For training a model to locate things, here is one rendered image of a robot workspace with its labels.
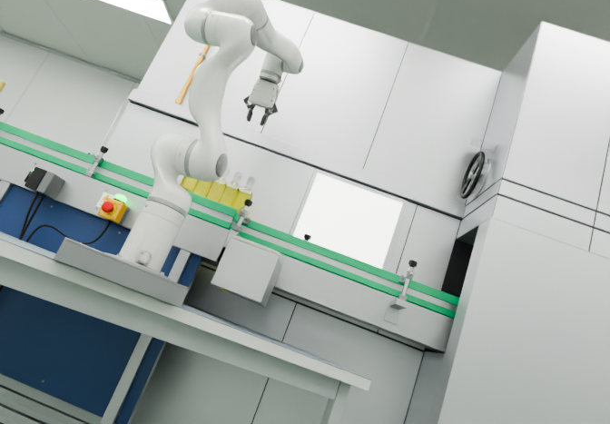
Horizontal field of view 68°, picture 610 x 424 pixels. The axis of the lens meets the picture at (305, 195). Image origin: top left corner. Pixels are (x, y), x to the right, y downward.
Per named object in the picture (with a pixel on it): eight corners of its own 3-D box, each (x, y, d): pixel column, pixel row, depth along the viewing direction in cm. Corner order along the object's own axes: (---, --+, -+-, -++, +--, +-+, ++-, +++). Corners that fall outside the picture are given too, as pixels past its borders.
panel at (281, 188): (382, 274, 191) (406, 202, 201) (384, 273, 189) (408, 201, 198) (188, 202, 200) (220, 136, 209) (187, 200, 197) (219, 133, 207)
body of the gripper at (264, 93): (282, 84, 181) (273, 112, 182) (259, 77, 182) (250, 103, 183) (280, 81, 174) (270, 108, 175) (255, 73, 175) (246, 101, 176)
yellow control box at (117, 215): (121, 226, 165) (130, 208, 167) (113, 221, 158) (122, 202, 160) (103, 220, 165) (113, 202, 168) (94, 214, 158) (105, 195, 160)
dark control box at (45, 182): (54, 201, 167) (65, 181, 170) (43, 194, 160) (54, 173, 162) (34, 192, 168) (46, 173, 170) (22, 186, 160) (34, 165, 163)
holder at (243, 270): (266, 308, 166) (281, 268, 171) (260, 302, 140) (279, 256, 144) (223, 291, 168) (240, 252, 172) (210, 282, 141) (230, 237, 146)
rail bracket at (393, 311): (395, 325, 167) (412, 268, 173) (405, 323, 151) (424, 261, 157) (382, 320, 167) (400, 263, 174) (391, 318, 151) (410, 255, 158)
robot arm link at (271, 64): (285, 80, 181) (265, 74, 183) (296, 48, 180) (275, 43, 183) (279, 73, 173) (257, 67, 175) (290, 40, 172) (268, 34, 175)
